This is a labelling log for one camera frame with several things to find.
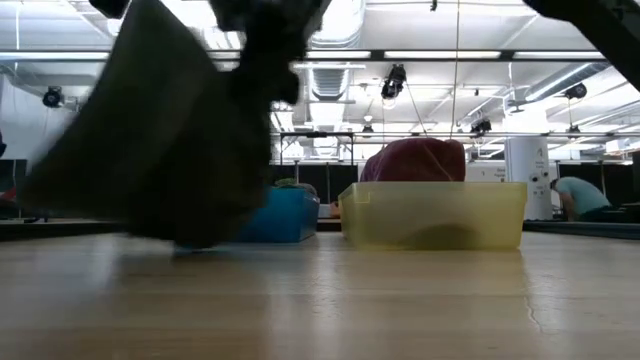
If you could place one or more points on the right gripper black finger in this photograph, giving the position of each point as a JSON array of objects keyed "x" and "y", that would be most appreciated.
[{"x": 272, "y": 65}]

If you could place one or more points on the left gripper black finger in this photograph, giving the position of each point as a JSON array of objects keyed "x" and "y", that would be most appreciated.
[{"x": 111, "y": 6}]

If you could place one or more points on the dark grey hat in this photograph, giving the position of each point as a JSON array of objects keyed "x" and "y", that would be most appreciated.
[{"x": 160, "y": 150}]

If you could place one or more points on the red knit beanie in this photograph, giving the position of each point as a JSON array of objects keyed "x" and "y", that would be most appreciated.
[{"x": 415, "y": 160}]

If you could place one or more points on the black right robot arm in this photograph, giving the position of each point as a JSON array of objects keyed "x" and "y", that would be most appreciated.
[{"x": 600, "y": 30}]

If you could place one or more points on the black ceiling spotlight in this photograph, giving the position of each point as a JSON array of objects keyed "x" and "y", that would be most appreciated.
[
  {"x": 394, "y": 80},
  {"x": 52, "y": 96},
  {"x": 481, "y": 126},
  {"x": 576, "y": 91}
]

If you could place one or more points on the background green plant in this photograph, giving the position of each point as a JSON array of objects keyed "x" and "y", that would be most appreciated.
[{"x": 292, "y": 182}]

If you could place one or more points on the teal plastic bin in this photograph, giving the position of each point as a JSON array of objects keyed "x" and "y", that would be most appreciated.
[{"x": 290, "y": 215}]

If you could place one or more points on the yellow translucent plastic bin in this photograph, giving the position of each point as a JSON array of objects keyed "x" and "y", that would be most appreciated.
[{"x": 435, "y": 215}]

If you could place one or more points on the person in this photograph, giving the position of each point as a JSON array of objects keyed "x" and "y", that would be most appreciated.
[{"x": 582, "y": 197}]

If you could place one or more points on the silver ceiling ventilation duct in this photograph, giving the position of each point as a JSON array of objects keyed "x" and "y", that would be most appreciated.
[{"x": 350, "y": 25}]

